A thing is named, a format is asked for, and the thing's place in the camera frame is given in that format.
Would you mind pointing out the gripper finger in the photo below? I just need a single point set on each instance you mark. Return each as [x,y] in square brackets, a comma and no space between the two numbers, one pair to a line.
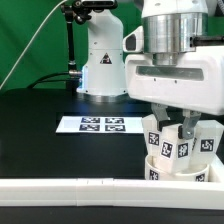
[186,130]
[160,113]

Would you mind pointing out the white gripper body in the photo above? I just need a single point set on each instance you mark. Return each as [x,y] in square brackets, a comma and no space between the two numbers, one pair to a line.
[196,83]

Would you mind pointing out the white round stool seat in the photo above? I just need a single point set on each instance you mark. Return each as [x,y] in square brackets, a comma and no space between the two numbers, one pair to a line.
[196,173]

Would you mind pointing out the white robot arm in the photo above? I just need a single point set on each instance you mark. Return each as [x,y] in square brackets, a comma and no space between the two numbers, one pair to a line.
[168,61]

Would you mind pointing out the white marker sheet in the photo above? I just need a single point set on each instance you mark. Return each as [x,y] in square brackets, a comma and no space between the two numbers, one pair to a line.
[96,124]

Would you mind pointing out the white L-shaped obstacle frame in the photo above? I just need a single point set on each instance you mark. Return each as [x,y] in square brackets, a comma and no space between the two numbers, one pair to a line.
[117,192]

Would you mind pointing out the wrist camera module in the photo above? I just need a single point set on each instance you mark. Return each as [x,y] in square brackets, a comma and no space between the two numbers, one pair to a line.
[134,42]

